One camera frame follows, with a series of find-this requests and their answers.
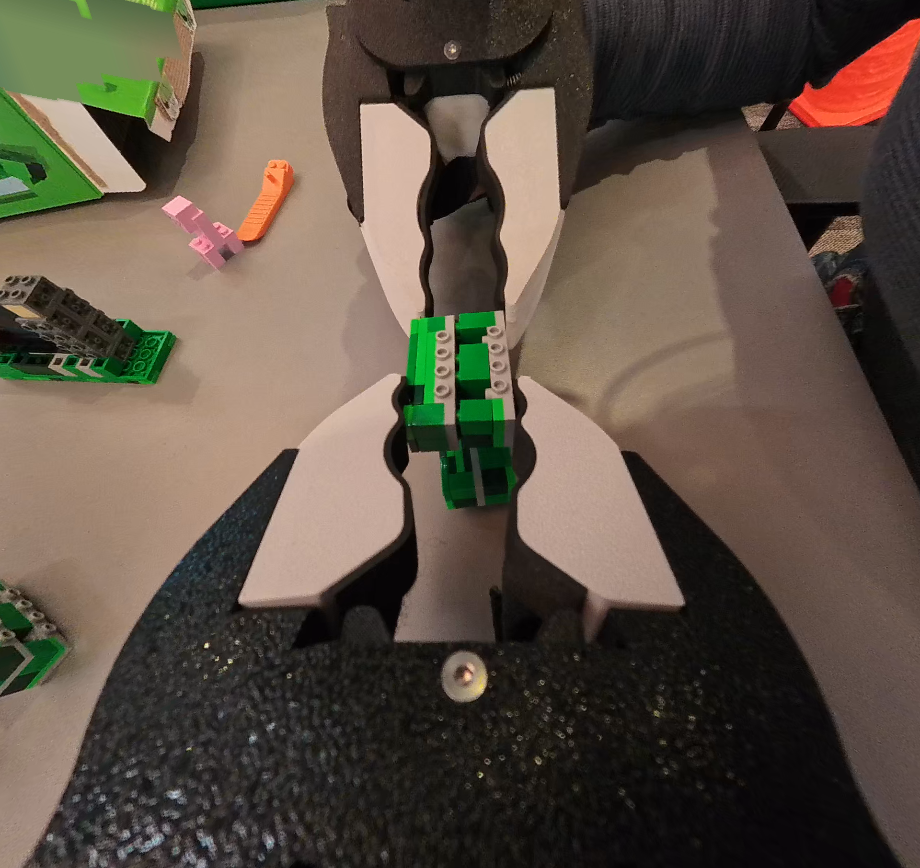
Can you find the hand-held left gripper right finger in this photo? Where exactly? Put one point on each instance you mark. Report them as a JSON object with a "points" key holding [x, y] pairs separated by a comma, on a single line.
{"points": [[596, 530]]}

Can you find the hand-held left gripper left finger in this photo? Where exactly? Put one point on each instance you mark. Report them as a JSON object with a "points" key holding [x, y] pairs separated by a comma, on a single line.
{"points": [[330, 523]]}

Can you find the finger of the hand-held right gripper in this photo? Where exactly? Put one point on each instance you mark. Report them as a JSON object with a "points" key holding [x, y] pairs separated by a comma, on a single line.
{"points": [[528, 178], [388, 185]]}

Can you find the person's right forearm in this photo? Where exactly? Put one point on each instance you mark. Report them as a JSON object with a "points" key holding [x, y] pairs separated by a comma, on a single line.
{"points": [[719, 20]]}

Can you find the orange brick separator tool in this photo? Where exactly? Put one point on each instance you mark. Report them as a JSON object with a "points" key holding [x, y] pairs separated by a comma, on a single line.
{"points": [[262, 207]]}

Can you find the pink brick pig figure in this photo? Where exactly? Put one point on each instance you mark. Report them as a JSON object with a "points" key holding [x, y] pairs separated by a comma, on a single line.
{"points": [[208, 236]]}

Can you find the grey black build green baseplate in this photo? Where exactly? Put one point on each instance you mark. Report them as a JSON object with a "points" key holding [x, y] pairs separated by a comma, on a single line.
{"points": [[136, 358]]}

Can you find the dark side table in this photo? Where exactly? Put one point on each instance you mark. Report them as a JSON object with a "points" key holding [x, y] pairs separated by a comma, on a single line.
{"points": [[812, 164]]}

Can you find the green brick corner build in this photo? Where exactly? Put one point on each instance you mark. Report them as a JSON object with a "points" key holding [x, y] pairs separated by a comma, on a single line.
{"points": [[32, 645]]}

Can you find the colourful patterned bag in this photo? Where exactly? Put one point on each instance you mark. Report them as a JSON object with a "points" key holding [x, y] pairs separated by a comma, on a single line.
{"points": [[837, 289]]}

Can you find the orange textured cone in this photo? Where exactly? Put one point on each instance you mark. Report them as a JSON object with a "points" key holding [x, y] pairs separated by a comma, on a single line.
{"points": [[862, 85]]}

